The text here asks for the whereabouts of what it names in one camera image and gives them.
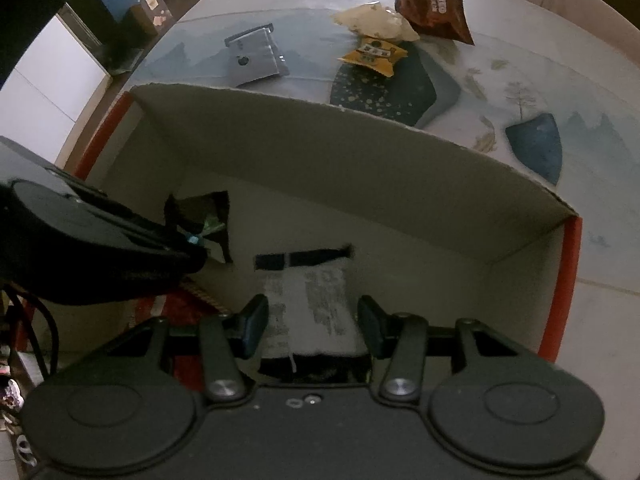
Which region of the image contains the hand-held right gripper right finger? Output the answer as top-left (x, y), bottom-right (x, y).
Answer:
top-left (357, 295), bottom-right (521, 403)

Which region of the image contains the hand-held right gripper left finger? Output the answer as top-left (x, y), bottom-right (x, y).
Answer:
top-left (107, 294), bottom-right (271, 402)

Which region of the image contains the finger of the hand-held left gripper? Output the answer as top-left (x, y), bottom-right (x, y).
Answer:
top-left (75, 184), bottom-right (208, 274)

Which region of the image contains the dark snack packet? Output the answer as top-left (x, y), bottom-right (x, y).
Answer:
top-left (164, 190), bottom-right (234, 264)

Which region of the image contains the black and white snack packet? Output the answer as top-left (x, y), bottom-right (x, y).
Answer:
top-left (254, 244), bottom-right (370, 382)

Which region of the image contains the red cardboard box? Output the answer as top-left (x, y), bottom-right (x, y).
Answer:
top-left (74, 82), bottom-right (584, 367)

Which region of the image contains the yellow snack packet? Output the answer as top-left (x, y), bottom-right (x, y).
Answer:
top-left (341, 35), bottom-right (407, 77)

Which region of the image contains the cream white snack packet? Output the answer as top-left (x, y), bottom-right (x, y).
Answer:
top-left (332, 2), bottom-right (422, 44)

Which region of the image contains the brown snack packet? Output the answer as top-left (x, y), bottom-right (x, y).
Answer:
top-left (394, 0), bottom-right (476, 47)

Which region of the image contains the white cabinet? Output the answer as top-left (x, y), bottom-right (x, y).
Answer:
top-left (0, 14), bottom-right (110, 162)

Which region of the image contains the grey metal stand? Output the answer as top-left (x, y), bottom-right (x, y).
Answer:
top-left (223, 23), bottom-right (292, 89)

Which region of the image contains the black rectangular object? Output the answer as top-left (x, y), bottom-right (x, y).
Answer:
top-left (0, 0), bottom-right (72, 88)

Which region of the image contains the small cardboard box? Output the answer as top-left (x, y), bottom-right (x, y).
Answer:
top-left (131, 0), bottom-right (174, 42)

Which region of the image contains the beige covered chair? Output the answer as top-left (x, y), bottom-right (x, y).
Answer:
top-left (514, 0), bottom-right (638, 53)

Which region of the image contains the black cable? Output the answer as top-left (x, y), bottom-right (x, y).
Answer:
top-left (0, 284), bottom-right (62, 382)

